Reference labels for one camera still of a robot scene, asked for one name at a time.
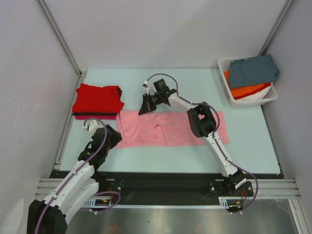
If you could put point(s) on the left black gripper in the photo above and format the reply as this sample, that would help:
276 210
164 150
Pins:
115 136

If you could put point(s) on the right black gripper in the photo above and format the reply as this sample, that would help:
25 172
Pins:
150 102

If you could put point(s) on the orange t shirt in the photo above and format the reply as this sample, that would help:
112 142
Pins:
243 90

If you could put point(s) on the folded magenta t shirt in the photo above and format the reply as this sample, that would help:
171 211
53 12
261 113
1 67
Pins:
101 117

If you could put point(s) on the grey blue t shirt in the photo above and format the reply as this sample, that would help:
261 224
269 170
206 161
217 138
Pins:
252 71

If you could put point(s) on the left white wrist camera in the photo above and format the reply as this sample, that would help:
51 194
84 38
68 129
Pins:
91 126

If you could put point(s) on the white plastic basket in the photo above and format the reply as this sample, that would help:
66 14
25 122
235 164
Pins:
224 68

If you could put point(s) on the red t shirt in basket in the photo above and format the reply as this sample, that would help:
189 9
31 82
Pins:
258 90

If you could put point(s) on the right aluminium corner post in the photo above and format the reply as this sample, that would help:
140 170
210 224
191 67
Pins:
286 9

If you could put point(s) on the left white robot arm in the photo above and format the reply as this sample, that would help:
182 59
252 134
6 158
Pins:
53 214

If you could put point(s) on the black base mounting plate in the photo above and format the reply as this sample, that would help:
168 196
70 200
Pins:
167 189

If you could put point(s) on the left aluminium corner post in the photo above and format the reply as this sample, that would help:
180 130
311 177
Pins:
58 35

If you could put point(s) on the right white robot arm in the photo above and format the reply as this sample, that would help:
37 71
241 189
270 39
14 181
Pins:
203 126

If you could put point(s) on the aluminium front frame rail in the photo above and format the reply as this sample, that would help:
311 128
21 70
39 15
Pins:
267 188

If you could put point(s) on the white t shirt in basket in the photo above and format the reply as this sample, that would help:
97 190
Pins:
256 96

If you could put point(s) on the folded red t shirt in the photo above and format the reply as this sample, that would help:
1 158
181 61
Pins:
98 100

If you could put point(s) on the pink t shirt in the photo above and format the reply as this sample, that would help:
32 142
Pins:
156 129

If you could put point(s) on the aluminium corner post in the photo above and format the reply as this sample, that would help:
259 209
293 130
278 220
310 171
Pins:
286 9
58 35

